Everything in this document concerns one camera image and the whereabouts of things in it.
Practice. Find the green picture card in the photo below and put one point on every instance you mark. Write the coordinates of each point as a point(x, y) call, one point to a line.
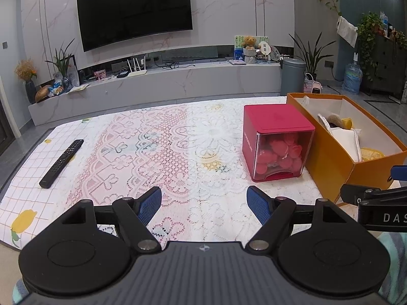
point(238, 49)

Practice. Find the pink photo frame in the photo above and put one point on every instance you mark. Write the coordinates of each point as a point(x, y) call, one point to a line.
point(100, 75)

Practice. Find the small white heater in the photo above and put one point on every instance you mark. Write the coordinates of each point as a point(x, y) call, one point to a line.
point(314, 86)

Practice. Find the white router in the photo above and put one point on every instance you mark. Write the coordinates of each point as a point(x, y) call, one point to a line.
point(135, 73)

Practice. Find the red storage box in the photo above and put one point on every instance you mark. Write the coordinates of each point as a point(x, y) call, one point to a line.
point(270, 117)

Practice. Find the small black box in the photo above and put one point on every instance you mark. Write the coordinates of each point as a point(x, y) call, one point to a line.
point(122, 75)

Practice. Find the brown plush toy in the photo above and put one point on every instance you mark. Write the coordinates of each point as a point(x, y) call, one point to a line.
point(335, 120)

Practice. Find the papers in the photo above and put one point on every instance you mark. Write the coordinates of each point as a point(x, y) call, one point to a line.
point(79, 88)

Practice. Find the teal striped cloth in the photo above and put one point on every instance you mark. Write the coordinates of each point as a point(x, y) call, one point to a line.
point(394, 260)

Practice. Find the orange cardboard box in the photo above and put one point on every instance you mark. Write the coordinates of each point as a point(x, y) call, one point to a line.
point(330, 168)

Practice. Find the brown gourd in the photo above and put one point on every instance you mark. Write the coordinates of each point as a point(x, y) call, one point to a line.
point(43, 93)

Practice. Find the white towel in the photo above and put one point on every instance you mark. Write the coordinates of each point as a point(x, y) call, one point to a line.
point(347, 31)

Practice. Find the dark cabinet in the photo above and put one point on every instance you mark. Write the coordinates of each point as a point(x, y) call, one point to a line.
point(388, 66)

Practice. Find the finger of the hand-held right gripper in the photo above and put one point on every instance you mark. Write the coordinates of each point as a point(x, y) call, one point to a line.
point(400, 173)
point(353, 193)

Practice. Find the white round fan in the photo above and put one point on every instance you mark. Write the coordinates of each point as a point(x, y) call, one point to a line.
point(264, 49)

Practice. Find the dried flowers in dark vase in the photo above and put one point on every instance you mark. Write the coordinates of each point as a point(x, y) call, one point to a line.
point(28, 79)

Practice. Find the lemon print grid tablecloth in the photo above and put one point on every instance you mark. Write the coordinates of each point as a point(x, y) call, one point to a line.
point(25, 171)

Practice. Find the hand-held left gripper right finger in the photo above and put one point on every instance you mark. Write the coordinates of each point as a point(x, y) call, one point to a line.
point(259, 205)

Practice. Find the bushy green plant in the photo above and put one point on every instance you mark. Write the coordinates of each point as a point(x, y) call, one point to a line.
point(368, 35)

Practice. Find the blue water bottle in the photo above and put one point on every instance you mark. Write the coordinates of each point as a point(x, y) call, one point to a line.
point(352, 79)

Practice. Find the white face mask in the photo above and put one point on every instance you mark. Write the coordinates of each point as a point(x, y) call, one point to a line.
point(348, 143)

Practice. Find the brown teddy bear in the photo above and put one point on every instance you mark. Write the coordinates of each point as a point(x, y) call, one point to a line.
point(249, 42)

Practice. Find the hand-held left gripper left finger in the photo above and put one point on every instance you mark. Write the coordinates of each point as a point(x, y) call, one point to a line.
point(149, 205)

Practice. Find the snack packets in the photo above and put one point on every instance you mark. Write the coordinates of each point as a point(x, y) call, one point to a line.
point(57, 89)

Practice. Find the green plant in glass vase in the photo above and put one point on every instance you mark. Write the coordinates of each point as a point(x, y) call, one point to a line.
point(63, 66)

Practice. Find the grey marble television cabinet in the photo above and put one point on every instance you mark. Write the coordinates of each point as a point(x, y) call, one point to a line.
point(152, 85)

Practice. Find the white lace cloth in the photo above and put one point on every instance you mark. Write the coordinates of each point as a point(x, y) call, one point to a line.
point(178, 152)

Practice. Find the grey trash can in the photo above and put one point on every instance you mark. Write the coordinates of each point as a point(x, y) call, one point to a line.
point(292, 78)

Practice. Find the flat book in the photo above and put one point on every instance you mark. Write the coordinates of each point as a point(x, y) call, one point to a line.
point(237, 62)

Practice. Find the black wall television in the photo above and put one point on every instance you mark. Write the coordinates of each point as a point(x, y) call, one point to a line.
point(133, 9)

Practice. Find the yellow cloth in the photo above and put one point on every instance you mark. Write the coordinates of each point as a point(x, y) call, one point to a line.
point(348, 123)

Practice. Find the black remote control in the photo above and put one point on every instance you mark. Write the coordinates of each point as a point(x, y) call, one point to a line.
point(62, 163)

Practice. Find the long leaf potted plant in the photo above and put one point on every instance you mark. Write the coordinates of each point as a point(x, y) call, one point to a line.
point(313, 58)

